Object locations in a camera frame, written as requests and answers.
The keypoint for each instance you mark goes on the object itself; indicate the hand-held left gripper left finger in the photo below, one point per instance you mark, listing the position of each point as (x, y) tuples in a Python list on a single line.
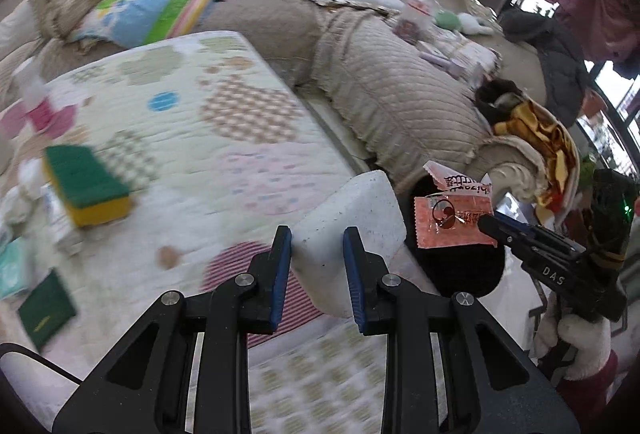
[(280, 279)]

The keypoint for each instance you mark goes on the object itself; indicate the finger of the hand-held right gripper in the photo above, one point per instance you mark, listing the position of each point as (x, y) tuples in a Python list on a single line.
[(530, 230), (510, 241)]

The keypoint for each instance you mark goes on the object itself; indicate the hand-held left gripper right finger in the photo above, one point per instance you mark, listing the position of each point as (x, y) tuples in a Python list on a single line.
[(355, 284)]

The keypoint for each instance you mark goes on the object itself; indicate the red snack wrapper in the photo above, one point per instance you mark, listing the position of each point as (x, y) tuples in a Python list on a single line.
[(445, 226)]

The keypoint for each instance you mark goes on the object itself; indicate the white foam sponge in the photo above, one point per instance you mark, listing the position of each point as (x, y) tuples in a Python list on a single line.
[(350, 209)]

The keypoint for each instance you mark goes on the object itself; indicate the dark green small booklet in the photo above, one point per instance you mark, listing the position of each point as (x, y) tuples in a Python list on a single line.
[(47, 311)]

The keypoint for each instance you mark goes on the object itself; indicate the mint green tissue pack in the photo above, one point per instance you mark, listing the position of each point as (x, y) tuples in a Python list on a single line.
[(12, 269)]

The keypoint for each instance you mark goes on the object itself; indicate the white tissue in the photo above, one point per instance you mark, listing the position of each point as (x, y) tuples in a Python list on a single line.
[(20, 204)]

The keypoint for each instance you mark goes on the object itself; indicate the gold patterned blanket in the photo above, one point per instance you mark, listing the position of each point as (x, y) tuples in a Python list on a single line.
[(545, 134)]

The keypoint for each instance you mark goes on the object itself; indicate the black cloth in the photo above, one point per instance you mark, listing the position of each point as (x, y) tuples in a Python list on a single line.
[(492, 94)]

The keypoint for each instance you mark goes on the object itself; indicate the beige tufted sofa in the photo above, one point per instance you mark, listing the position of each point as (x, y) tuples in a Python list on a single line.
[(400, 104)]

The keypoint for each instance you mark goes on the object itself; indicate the dark jacket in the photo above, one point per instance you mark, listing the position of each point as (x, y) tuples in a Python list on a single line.
[(555, 54)]

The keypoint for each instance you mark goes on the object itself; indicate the lilac handheld device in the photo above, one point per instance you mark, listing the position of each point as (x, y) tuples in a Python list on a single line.
[(440, 59)]

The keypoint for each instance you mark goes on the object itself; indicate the white plush toy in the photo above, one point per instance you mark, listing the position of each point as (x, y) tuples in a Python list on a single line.
[(472, 24)]

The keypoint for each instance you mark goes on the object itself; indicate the yellow green scouring sponge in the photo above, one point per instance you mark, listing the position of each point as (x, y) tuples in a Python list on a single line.
[(85, 179)]

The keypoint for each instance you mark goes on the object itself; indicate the green plush toy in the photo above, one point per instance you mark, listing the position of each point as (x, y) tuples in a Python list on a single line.
[(446, 19)]

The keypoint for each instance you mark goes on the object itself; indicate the clear plastic snack bag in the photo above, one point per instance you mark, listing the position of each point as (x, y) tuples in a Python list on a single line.
[(417, 12)]

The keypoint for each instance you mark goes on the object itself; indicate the white pill bottle pink label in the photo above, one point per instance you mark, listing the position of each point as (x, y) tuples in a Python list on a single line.
[(45, 114)]

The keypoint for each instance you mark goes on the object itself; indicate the colourful striped pillow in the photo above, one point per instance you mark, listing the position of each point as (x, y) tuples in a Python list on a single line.
[(165, 4)]

